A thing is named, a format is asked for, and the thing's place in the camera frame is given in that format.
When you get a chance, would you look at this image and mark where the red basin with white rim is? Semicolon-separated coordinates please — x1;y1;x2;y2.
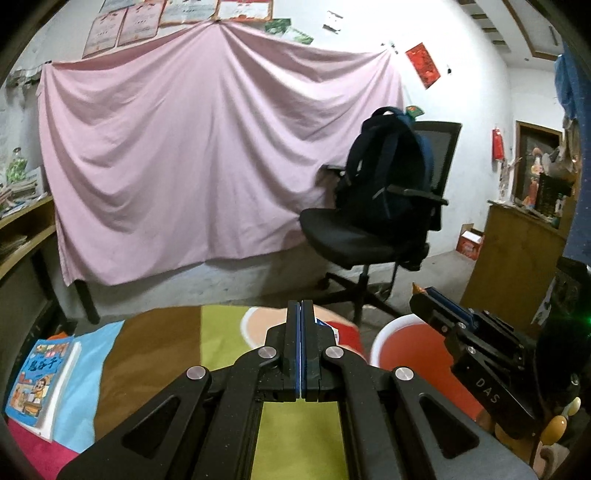
369;314;490;423

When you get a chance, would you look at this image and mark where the blue dotted cloth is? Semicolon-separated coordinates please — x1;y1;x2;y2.
554;51;591;268

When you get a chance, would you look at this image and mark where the red wall poster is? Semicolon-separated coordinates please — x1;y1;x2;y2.
405;42;441;89

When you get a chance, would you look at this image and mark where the glass jar with green contents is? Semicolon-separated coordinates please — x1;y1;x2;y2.
6;147;28;183

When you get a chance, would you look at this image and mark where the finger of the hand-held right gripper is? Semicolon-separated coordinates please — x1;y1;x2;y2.
409;292;458;340
425;286;476;326

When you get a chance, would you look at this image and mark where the black printed box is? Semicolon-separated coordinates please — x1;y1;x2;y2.
538;174;568;217

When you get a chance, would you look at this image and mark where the stack of books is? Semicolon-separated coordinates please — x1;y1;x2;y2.
0;166;47;217

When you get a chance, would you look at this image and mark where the colourful printed blanket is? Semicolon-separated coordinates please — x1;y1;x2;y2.
4;302;541;480

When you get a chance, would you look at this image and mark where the wooden shelf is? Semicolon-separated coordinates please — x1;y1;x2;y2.
0;194;58;287

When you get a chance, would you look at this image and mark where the black metal table leg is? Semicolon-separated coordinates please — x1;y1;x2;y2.
74;277;101;325

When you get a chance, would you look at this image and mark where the pink cloth sheet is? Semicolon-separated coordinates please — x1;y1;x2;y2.
37;21;411;287

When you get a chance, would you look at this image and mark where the wooden cabinet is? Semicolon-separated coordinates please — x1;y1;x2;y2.
459;199;571;326

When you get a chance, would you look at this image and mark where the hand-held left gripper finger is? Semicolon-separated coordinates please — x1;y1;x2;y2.
55;300;302;480
301;300;541;480

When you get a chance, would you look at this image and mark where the black office chair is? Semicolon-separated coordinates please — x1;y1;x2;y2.
299;121;463;324

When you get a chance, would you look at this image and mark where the red and white cardboard box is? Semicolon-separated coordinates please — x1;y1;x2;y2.
456;223;485;262

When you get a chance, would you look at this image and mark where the dark blue backpack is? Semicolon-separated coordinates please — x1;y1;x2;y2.
333;107;435;222

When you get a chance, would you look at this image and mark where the row of wall certificates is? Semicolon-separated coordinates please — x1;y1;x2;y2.
82;0;274;60

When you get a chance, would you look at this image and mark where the illustrated blue book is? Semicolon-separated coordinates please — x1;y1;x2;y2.
4;336;83;444

